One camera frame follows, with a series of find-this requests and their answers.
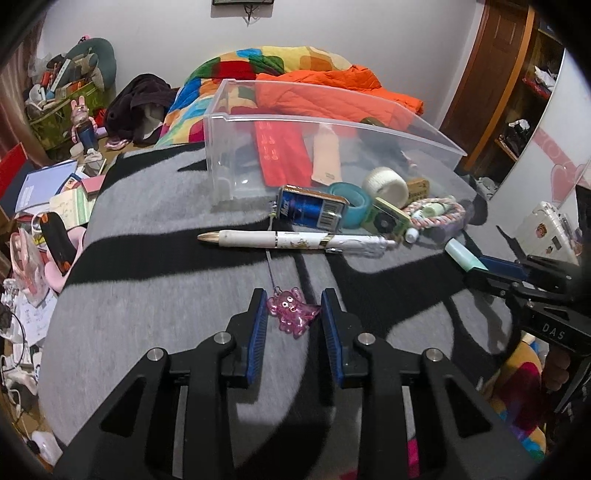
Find green beige book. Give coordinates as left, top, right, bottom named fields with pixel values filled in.
left=48, top=188, right=98, bottom=232

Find beige paper tag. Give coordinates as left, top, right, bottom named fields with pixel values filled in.
left=310, top=129, right=342, bottom=185

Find grey green neck pillow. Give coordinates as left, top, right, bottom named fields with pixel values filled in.
left=60, top=37, right=116, bottom=90

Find white plastic device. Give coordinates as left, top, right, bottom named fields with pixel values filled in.
left=30, top=431, right=63, bottom=464

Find yellow red printed cloth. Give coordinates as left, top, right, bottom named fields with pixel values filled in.
left=485, top=337, right=555, bottom=462

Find white ballpoint pen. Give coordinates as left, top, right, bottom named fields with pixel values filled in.
left=197, top=229, right=398, bottom=254

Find teal tape roll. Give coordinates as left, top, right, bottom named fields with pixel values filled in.
left=329, top=182, right=374, bottom=229

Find blue battery box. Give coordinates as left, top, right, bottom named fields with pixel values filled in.
left=276, top=185, right=349, bottom=232

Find pink white rope ring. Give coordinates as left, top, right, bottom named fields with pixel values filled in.
left=409, top=196, right=467, bottom=232

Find white suitcase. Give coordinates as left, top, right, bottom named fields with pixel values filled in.
left=515, top=202, right=585, bottom=266

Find blue notebook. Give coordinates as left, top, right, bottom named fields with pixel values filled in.
left=15, top=160, right=79, bottom=213

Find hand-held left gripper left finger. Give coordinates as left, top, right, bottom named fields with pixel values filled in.
left=53, top=288, right=269, bottom=480

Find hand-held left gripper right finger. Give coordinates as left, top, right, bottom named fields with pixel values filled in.
left=320, top=288, right=548, bottom=480

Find pink rabbit toy figure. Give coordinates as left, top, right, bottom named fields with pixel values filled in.
left=69, top=97, right=100, bottom=153

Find wooden door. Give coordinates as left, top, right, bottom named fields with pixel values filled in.
left=438, top=0, right=532, bottom=153

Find pink book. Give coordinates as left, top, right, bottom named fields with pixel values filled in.
left=81, top=175, right=109, bottom=200

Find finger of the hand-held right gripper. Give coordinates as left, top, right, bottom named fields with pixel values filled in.
left=464, top=257, right=528, bottom=297
left=495, top=224, right=528, bottom=262

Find black orange tool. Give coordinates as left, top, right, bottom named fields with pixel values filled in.
left=39, top=212, right=79, bottom=277

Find green storage box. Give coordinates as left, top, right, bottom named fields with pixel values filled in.
left=25, top=80, right=105, bottom=151

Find light green tube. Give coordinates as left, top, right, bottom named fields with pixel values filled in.
left=444, top=237, right=489, bottom=274

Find dark purple clothing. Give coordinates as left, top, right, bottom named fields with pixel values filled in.
left=106, top=74, right=178, bottom=144

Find red box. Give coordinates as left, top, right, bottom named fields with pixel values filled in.
left=0, top=143, right=38, bottom=199

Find pink bag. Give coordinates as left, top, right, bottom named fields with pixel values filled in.
left=9, top=229, right=51, bottom=296

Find wooden shelf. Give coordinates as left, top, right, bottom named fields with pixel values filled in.
left=494, top=14, right=566, bottom=162

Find grey black blanket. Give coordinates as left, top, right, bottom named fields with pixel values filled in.
left=39, top=138, right=546, bottom=480

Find orange down jacket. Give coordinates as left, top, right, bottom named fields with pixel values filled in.
left=254, top=65, right=426, bottom=134

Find small green box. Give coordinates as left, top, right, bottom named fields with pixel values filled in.
left=362, top=198, right=411, bottom=236

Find colourful patchwork quilt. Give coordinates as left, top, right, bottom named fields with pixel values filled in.
left=154, top=45, right=356, bottom=148

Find red envelope packet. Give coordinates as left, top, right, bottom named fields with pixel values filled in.
left=254, top=121, right=308, bottom=188

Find white wardrobe door pink hearts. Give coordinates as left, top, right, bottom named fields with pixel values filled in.
left=489, top=46, right=591, bottom=208

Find clear plastic storage bin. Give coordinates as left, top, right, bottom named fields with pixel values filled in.
left=203, top=78, right=467, bottom=214

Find white tape roll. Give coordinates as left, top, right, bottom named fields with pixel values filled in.
left=361, top=166, right=409, bottom=208

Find pink octopus keychain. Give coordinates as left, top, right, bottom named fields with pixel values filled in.
left=265, top=249, right=320, bottom=340

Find person's right hand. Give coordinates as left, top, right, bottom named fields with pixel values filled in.
left=544, top=350, right=572, bottom=403

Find small pale green bottle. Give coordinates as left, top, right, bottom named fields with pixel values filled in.
left=418, top=203, right=455, bottom=219

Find striped curtain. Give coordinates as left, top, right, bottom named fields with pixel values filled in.
left=0, top=46, right=28, bottom=153

